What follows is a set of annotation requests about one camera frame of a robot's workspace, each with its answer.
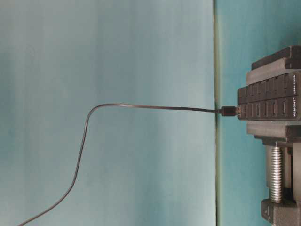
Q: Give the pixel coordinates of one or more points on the black multi-port USB hub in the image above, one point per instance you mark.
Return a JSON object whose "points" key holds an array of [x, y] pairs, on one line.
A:
{"points": [[274, 99]]}

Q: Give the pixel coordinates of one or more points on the black bench vise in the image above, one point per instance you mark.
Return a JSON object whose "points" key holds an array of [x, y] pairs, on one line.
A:
{"points": [[282, 140]]}

